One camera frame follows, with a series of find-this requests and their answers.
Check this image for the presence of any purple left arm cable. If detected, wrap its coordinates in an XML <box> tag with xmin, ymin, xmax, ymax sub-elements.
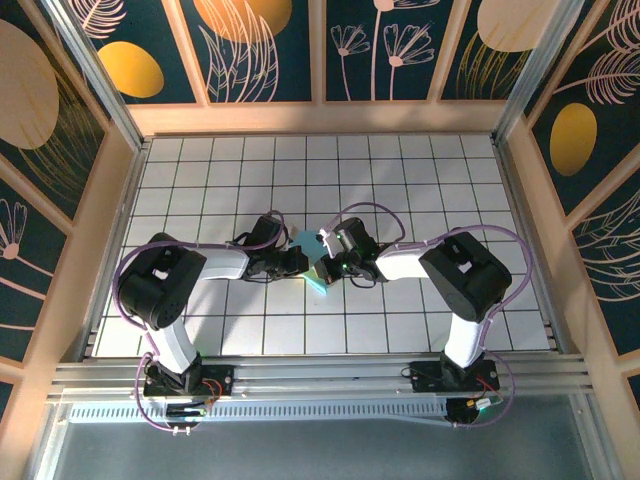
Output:
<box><xmin>113</xmin><ymin>209</ymin><xmax>287</xmax><ymax>437</ymax></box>

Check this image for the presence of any white slotted cable duct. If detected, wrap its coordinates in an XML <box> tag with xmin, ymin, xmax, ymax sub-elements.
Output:
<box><xmin>67</xmin><ymin>399</ymin><xmax>451</xmax><ymax>425</ymax></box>

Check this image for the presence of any light blue cloth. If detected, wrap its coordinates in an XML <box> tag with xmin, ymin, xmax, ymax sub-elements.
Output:
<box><xmin>288</xmin><ymin>229</ymin><xmax>331</xmax><ymax>297</ymax></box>

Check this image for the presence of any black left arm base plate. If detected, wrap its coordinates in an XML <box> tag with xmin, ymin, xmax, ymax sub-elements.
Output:
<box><xmin>143</xmin><ymin>363</ymin><xmax>236</xmax><ymax>399</ymax></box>

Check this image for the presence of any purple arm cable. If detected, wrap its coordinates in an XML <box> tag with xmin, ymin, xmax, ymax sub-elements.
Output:
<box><xmin>327</xmin><ymin>201</ymin><xmax>533</xmax><ymax>431</ymax></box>
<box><xmin>113</xmin><ymin>209</ymin><xmax>287</xmax><ymax>437</ymax></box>

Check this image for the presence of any aluminium rail beam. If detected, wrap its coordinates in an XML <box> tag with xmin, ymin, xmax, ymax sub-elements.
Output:
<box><xmin>47</xmin><ymin>353</ymin><xmax>591</xmax><ymax>402</ymax></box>

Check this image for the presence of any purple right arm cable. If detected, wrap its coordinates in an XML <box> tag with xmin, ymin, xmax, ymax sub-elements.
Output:
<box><xmin>327</xmin><ymin>201</ymin><xmax>533</xmax><ymax>431</ymax></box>

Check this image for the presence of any aluminium corner post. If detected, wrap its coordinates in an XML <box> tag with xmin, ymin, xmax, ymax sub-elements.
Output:
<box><xmin>42</xmin><ymin>0</ymin><xmax>151</xmax><ymax>152</ymax></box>
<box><xmin>492</xmin><ymin>0</ymin><xmax>587</xmax><ymax>145</ymax></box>

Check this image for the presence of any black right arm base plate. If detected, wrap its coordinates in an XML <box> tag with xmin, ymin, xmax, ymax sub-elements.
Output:
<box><xmin>408</xmin><ymin>360</ymin><xmax>501</xmax><ymax>394</ymax></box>

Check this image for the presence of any aluminium table side rail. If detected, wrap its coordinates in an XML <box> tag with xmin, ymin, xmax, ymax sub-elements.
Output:
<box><xmin>74</xmin><ymin>139</ymin><xmax>152</xmax><ymax>362</ymax></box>
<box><xmin>492</xmin><ymin>138</ymin><xmax>572</xmax><ymax>355</ymax></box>

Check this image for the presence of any small black electronics box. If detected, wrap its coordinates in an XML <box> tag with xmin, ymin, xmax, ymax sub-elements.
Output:
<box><xmin>164</xmin><ymin>404</ymin><xmax>209</xmax><ymax>420</ymax></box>

